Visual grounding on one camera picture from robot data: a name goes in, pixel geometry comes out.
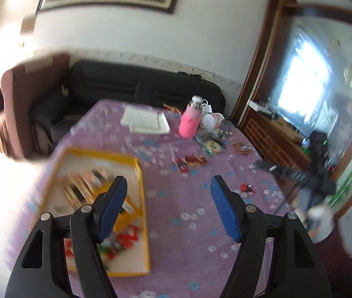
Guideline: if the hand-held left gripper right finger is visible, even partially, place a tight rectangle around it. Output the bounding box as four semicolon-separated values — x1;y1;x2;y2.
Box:
210;175;333;298

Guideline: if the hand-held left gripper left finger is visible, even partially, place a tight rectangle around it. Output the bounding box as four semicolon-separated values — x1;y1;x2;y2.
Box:
5;175;128;298

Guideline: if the yellow snack packet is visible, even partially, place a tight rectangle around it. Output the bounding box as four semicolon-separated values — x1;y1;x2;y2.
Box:
114;192;141;233

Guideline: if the yellow-edged cardboard box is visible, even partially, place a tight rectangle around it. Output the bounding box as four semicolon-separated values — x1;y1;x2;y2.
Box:
38;148;150;277

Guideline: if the red snack packet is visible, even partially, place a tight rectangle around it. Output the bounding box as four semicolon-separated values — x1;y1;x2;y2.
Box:
116;225;141;249

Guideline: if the large orange cracker pack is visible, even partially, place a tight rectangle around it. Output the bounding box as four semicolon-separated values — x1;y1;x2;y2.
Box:
59;168;115;212

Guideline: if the person's right hand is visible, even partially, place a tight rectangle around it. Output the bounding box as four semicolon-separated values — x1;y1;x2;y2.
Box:
305;205;334;244

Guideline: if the purple floral tablecloth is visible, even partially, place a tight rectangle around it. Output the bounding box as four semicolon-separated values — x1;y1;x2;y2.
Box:
5;99;291;298

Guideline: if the wooden cabinet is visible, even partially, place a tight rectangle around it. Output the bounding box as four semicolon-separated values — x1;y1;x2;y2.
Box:
240;99;313;174

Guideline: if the red-brown snack wrapper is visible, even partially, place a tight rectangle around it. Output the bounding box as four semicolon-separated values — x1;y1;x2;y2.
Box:
185;155;208;167

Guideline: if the red and black candy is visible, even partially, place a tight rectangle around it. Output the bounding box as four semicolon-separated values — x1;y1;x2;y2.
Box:
176;158;190;174

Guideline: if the brown snack packet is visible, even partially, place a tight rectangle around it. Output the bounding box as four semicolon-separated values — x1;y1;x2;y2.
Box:
232;141;252;156

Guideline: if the green and white packet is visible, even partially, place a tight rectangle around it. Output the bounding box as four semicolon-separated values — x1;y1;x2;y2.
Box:
202;139;227;156

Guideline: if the white set-top box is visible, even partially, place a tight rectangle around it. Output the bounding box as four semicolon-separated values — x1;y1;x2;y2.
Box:
248;100;273;114

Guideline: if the white jar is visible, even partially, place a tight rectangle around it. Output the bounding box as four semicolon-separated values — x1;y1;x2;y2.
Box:
201;112;225;130

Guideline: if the pink sleeved bottle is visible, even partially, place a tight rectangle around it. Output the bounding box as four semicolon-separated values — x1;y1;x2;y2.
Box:
178;96;204;140

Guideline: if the stack of papers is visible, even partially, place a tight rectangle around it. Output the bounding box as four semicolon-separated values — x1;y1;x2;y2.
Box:
121;105;171;135

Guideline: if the large television screen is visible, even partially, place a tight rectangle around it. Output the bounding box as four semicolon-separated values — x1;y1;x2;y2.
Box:
269;15;352;168

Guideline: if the orange pencil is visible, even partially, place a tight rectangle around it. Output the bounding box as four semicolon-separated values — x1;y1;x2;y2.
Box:
163;102;182;114

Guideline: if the black sofa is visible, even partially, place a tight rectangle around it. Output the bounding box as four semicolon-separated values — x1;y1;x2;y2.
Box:
29;60;226;137

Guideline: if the brown armchair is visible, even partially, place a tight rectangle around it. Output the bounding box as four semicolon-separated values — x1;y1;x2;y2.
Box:
0;53;71;161

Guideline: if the grey metal bracket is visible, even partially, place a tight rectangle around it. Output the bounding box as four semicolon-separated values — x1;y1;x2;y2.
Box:
219;120;233;138

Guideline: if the wooden wall frame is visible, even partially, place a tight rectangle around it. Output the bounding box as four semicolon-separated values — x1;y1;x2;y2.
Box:
232;0;352;221

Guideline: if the wall plaque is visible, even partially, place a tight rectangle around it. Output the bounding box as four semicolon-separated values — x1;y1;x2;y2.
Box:
21;15;37;34

